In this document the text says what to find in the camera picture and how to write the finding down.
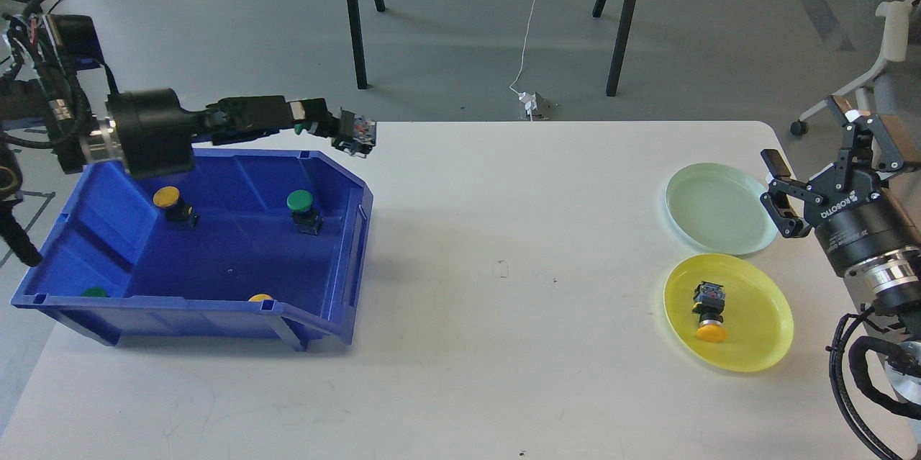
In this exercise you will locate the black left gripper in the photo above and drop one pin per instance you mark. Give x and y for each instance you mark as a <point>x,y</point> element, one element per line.
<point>156,133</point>

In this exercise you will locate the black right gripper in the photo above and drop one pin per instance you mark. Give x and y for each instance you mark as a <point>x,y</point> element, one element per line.
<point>863,221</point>

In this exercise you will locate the yellow push button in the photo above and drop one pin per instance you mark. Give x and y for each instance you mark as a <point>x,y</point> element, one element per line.
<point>709,302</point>

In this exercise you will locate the green push button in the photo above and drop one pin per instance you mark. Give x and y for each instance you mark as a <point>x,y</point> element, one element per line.
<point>348,132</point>
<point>304,212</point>

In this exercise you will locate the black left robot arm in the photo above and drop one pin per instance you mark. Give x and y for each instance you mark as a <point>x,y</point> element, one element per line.
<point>59,94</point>

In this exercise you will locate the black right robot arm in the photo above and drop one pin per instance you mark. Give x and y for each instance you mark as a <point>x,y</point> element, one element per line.
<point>878,345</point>

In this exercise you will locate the yellow button back of bin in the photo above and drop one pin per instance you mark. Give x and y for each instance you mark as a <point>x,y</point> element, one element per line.
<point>169,201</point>

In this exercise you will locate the light green plate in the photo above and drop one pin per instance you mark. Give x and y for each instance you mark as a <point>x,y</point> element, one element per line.
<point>718,209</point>

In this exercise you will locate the yellow plate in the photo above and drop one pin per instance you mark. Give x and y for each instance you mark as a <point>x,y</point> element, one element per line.
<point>758,319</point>

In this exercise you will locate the green button bin corner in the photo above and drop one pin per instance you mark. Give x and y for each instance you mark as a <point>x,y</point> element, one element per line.
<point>95,292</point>

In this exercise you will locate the white office chair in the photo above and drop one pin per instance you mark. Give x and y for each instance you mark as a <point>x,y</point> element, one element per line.
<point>892,82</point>

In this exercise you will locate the blue plastic bin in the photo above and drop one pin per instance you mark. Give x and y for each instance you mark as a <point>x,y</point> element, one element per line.
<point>167,279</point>

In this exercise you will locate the black tripod leg left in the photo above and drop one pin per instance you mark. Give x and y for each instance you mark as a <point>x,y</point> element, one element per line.
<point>360,14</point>

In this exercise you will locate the white plug adapter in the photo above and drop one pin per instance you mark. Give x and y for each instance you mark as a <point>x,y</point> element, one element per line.
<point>534,107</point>

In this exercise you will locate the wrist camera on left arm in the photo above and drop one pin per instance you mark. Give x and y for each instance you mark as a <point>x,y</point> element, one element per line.
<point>73,36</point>

